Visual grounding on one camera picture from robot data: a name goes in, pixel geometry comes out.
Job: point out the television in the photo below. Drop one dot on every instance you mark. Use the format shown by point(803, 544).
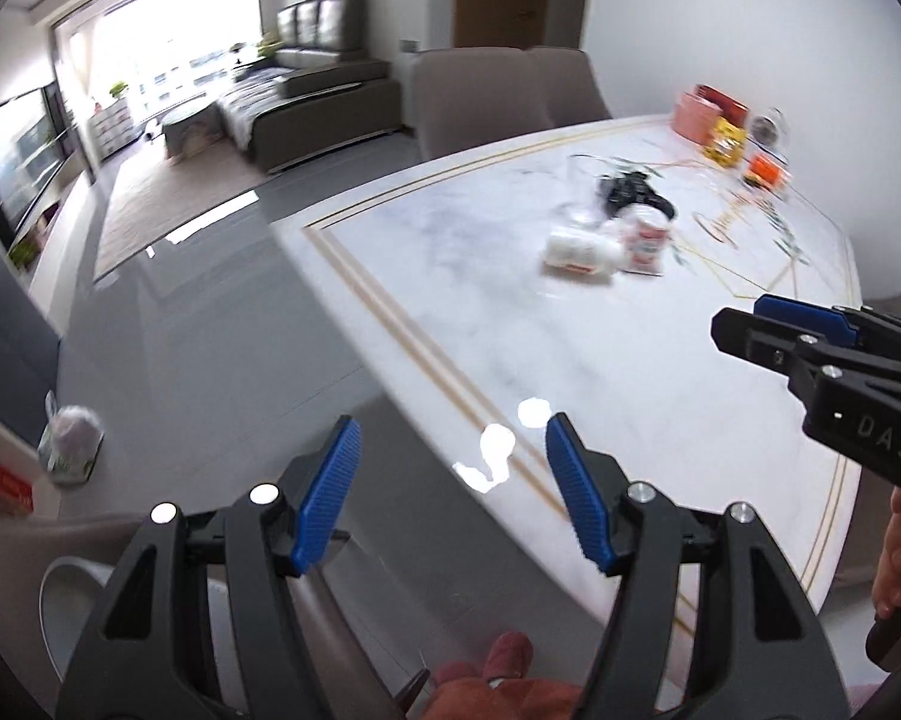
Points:
point(22, 150)

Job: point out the pink box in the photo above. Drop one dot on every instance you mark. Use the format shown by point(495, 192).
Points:
point(694, 116)

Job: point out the beige rug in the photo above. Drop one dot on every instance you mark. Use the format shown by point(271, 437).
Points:
point(172, 210)

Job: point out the dark cabinet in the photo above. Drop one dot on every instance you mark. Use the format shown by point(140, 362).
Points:
point(7, 337)

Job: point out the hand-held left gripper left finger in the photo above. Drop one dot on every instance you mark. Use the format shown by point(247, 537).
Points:
point(330, 495)

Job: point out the white television console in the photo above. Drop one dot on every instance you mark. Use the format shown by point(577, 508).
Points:
point(60, 232)

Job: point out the person's right hand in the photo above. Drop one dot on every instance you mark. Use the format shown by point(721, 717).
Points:
point(897, 562)

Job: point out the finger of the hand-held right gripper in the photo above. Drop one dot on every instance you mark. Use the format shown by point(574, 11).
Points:
point(795, 313)
point(750, 337)

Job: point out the black plastic bag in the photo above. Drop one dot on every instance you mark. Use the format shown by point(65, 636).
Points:
point(634, 187)

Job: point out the person's left hand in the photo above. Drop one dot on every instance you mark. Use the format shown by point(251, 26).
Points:
point(495, 690)

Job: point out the grey dining chair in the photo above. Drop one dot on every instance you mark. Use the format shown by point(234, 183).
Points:
point(900, 301)
point(574, 86)
point(480, 101)

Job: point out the red packet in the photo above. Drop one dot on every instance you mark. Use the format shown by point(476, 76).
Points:
point(728, 101)

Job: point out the white drawer cabinet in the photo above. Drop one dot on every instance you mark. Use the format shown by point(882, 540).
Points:
point(112, 131)

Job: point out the clear glass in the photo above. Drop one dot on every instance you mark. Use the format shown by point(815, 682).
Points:
point(585, 195)

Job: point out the wrapped red white yogurt cup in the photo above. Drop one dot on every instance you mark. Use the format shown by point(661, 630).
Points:
point(645, 236)

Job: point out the round ottoman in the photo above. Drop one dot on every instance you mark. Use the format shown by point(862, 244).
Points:
point(191, 131)

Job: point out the orange box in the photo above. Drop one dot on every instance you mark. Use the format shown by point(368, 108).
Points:
point(765, 171)

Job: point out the white plastic bottle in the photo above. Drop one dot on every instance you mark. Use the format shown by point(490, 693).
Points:
point(578, 251)

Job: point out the small round desk fan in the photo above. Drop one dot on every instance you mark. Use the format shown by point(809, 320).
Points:
point(767, 127)

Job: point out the white plastic bag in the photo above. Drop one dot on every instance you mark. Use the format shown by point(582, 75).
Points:
point(71, 439)

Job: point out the potted green plant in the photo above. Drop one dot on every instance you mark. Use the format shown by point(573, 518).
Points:
point(22, 251)

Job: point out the red box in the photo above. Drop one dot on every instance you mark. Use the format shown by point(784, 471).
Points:
point(0, 487)

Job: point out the yellow packet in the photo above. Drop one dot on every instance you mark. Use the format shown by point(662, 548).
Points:
point(724, 142)

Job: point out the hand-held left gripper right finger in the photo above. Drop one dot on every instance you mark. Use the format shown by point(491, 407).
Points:
point(578, 495)

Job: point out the grey sofa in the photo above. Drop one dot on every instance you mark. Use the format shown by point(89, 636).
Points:
point(307, 97)

